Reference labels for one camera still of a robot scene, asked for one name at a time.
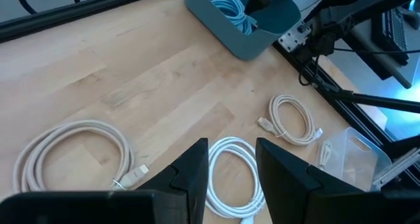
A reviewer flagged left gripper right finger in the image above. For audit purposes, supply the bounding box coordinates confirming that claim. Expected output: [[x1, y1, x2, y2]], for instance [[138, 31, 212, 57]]
[[256, 137, 381, 224]]

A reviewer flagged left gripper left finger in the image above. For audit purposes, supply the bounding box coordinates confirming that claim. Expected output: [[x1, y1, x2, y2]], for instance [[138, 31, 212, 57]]
[[136, 137, 210, 224]]

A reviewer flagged light blue ethernet cable coil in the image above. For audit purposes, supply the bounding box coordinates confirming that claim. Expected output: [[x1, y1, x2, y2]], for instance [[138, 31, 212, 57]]
[[200, 0, 252, 26], [229, 9, 259, 36]]

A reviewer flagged white cable coil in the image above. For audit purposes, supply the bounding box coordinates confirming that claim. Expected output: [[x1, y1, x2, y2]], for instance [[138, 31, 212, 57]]
[[205, 137, 266, 224]]

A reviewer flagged beige cable coil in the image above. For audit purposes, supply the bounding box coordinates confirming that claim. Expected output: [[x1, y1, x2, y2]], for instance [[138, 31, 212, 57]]
[[12, 119, 150, 194], [257, 94, 324, 146]]

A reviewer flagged teal plastic bin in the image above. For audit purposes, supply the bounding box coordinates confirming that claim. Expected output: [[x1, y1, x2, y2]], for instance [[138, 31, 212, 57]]
[[183, 0, 302, 61]]

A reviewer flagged clear plastic container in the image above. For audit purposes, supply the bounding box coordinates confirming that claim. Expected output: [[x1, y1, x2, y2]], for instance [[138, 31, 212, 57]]
[[313, 127, 393, 192]]

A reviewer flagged black keyboard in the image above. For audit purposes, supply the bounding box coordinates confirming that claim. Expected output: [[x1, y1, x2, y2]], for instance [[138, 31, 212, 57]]
[[380, 5, 411, 66]]

